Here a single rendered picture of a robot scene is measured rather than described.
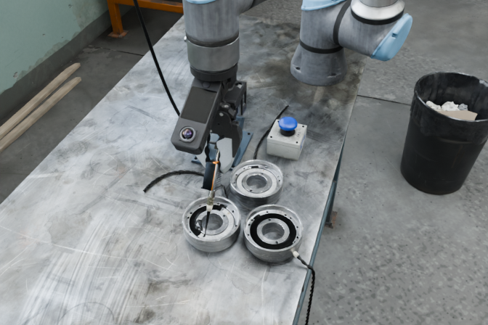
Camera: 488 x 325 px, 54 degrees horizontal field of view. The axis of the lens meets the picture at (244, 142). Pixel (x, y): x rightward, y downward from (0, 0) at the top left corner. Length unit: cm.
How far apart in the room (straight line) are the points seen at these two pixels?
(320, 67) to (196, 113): 61
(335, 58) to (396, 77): 165
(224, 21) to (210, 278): 43
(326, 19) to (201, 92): 55
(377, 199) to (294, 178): 114
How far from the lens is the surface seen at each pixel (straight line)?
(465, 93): 221
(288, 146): 101
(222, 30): 65
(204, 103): 70
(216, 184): 82
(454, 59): 318
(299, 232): 86
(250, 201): 91
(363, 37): 114
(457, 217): 215
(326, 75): 125
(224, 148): 77
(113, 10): 319
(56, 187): 104
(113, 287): 86
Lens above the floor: 150
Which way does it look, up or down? 41 degrees down
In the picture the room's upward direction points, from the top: straight up
